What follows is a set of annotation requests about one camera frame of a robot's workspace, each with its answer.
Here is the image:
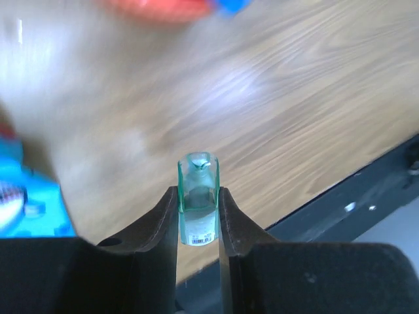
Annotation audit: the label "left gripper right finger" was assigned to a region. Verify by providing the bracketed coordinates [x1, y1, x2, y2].
[219, 188, 418, 313]

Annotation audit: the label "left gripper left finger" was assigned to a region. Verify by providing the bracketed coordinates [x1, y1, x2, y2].
[1, 186, 178, 313]

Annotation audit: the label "black blue highlighter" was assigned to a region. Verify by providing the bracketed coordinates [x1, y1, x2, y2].
[209, 0, 252, 15]

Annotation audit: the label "blue shark print shorts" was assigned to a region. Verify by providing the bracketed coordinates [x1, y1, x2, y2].
[1, 128, 76, 238]

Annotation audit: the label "orange round desk organizer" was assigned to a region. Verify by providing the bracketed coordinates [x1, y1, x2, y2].
[101, 0, 215, 23]

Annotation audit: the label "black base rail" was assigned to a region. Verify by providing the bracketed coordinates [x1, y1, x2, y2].
[176, 137, 418, 313]

